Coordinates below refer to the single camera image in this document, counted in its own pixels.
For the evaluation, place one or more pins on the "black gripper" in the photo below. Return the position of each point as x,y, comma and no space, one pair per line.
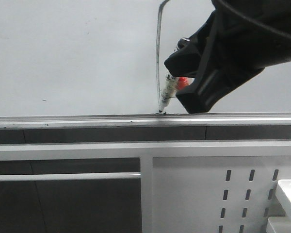
251,34

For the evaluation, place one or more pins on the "red round magnet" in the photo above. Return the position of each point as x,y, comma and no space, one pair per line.
183,82

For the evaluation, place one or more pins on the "white black whiteboard marker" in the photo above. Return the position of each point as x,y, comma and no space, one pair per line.
168,92

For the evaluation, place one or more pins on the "white whiteboard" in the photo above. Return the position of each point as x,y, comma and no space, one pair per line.
89,57

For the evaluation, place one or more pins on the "white perforated pegboard panel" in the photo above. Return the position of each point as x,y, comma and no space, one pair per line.
217,194

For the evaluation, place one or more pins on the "white plastic marker tray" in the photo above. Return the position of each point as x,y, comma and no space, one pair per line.
283,194

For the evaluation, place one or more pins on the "lower white plastic tray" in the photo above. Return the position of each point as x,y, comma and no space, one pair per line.
278,224

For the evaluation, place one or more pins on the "white metal stand frame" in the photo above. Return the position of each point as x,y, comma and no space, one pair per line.
99,187

